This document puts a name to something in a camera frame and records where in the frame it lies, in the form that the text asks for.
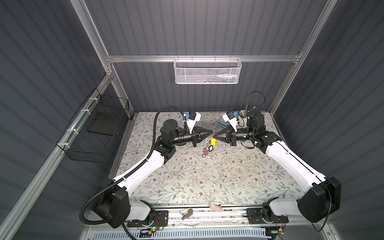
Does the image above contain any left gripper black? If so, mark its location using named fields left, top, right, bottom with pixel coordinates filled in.
left=170, top=126, right=212, bottom=149

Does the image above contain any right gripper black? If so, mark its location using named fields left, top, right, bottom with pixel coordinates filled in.
left=212, top=125, right=254, bottom=147

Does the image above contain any yellow tag key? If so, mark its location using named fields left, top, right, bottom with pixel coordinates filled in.
left=211, top=138, right=217, bottom=146

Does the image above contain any grey beaded keyring coil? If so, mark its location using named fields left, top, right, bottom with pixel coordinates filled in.
left=203, top=128, right=222, bottom=154

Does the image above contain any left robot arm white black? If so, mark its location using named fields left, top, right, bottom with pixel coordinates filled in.
left=79, top=111, right=213, bottom=229

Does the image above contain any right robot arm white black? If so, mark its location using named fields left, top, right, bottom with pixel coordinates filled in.
left=214, top=111, right=342, bottom=224

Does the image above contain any teal calculator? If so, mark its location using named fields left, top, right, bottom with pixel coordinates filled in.
left=217, top=117, right=228, bottom=129

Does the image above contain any white pen cup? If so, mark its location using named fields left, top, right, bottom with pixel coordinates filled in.
left=240, top=105, right=257, bottom=119

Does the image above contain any floral table mat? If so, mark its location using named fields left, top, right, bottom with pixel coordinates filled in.
left=116, top=112, right=304, bottom=205

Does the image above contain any pink tape dispenser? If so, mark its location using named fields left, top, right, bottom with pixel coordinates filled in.
left=209, top=202, right=223, bottom=213

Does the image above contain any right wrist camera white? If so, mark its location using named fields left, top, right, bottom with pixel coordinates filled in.
left=222, top=111, right=239, bottom=133

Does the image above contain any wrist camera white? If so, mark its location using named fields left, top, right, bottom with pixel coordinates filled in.
left=184, top=111, right=201, bottom=134
left=222, top=111, right=239, bottom=133

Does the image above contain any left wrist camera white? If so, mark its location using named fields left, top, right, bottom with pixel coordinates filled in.
left=184, top=111, right=201, bottom=134

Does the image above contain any white wire wall basket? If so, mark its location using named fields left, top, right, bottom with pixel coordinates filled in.
left=173, top=58, right=242, bottom=85

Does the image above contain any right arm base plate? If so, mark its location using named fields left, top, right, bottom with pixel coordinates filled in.
left=243, top=207, right=289, bottom=225

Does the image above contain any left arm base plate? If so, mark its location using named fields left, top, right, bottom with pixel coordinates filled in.
left=126, top=211, right=169, bottom=228

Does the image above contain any black wire side basket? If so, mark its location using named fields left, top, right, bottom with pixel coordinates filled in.
left=57, top=91, right=130, bottom=164

